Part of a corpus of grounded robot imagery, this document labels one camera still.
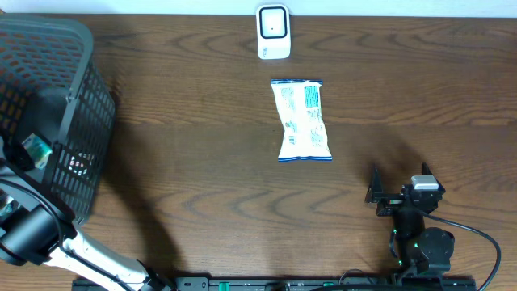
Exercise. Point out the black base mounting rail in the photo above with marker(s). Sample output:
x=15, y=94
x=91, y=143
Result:
x=198, y=283

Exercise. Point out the teal Kleenex tissue pack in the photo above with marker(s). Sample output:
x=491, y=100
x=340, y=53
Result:
x=38, y=150

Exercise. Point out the grey plastic shopping basket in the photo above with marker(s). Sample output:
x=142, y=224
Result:
x=51, y=87

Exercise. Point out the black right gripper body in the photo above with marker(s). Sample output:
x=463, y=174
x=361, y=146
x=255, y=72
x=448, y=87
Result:
x=391, y=204

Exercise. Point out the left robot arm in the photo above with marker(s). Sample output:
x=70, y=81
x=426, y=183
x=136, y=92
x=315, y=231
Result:
x=47, y=234

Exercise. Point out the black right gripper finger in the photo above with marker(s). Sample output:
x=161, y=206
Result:
x=375, y=190
x=427, y=171

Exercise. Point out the white barcode scanner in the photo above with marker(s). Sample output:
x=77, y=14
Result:
x=273, y=31

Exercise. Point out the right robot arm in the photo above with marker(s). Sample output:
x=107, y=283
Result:
x=423, y=253

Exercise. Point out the green white round tin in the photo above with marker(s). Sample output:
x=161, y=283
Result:
x=80, y=163

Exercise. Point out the white blue snack bag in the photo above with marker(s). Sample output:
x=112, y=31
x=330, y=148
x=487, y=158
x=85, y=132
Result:
x=298, y=103

